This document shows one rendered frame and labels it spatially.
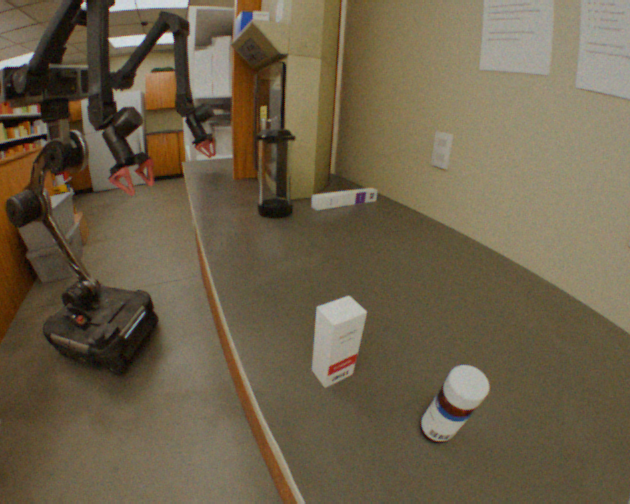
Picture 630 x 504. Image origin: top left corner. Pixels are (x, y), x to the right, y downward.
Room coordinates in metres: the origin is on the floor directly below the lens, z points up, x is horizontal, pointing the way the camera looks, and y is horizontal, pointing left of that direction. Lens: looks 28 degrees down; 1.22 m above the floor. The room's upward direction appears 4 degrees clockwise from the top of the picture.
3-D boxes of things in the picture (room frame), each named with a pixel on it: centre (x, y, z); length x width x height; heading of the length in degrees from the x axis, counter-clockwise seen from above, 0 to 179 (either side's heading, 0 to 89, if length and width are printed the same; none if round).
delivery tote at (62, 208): (1.66, 2.46, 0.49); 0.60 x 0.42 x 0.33; 29
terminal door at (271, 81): (1.02, 0.20, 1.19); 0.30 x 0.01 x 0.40; 29
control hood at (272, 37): (0.99, 0.24, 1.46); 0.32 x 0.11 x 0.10; 29
